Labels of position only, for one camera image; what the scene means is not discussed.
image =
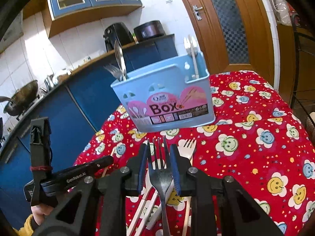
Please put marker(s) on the wooden door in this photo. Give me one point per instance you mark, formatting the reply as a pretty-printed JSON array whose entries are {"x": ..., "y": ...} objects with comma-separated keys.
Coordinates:
[{"x": 211, "y": 41}]

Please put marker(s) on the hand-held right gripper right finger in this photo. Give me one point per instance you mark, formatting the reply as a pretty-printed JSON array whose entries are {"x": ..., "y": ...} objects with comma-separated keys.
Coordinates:
[{"x": 175, "y": 169}]

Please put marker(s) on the white cloth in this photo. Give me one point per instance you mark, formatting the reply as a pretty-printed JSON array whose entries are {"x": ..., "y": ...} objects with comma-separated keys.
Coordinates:
[{"x": 62, "y": 73}]

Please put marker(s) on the clear plastic container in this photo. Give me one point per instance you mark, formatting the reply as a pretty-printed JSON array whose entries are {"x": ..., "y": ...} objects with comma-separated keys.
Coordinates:
[{"x": 280, "y": 7}]

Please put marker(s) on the black air fryer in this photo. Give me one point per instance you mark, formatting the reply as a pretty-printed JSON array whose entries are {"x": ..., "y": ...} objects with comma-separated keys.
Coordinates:
[{"x": 115, "y": 36}]

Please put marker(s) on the dark rice cooker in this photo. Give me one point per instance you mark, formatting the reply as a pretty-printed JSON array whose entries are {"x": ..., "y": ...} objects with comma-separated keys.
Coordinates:
[{"x": 150, "y": 30}]

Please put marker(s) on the light blue utensil box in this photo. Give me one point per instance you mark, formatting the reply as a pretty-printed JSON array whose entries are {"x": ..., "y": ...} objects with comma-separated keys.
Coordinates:
[{"x": 167, "y": 86}]

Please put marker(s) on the white plastic spoon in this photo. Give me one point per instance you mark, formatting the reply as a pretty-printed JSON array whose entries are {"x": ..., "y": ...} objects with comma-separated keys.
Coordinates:
[
  {"x": 187, "y": 45},
  {"x": 194, "y": 44}
]

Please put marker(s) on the person's left hand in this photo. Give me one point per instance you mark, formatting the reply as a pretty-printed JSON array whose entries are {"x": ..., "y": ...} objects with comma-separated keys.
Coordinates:
[{"x": 43, "y": 213}]

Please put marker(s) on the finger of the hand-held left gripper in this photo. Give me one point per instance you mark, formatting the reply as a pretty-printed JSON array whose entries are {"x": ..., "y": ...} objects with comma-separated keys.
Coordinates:
[
  {"x": 39, "y": 152},
  {"x": 103, "y": 162}
]

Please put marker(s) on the metal spoon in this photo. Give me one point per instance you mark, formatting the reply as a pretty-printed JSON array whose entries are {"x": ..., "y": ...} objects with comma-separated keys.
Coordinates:
[{"x": 119, "y": 54}]

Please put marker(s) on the metal kettle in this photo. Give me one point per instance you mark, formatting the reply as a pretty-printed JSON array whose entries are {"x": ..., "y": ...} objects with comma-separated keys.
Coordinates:
[{"x": 49, "y": 82}]

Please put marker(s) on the metal wok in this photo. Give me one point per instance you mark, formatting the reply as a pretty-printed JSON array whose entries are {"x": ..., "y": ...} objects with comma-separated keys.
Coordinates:
[{"x": 22, "y": 95}]

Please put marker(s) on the grey range hood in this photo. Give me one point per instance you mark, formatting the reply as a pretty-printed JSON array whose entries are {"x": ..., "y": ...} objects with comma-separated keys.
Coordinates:
[{"x": 13, "y": 29}]

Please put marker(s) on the white chopstick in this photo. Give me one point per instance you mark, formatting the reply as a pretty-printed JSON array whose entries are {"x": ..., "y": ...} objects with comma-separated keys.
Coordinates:
[
  {"x": 195, "y": 64},
  {"x": 153, "y": 204},
  {"x": 142, "y": 201}
]

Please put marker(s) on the blue kitchen counter cabinets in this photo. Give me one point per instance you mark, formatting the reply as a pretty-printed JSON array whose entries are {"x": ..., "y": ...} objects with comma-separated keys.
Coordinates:
[{"x": 81, "y": 98}]

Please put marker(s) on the black metal rack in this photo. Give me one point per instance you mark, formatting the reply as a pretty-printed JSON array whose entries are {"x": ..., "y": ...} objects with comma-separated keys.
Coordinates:
[{"x": 296, "y": 54}]

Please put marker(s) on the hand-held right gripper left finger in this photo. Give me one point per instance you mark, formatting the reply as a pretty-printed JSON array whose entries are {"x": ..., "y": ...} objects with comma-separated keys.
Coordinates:
[{"x": 144, "y": 167}]

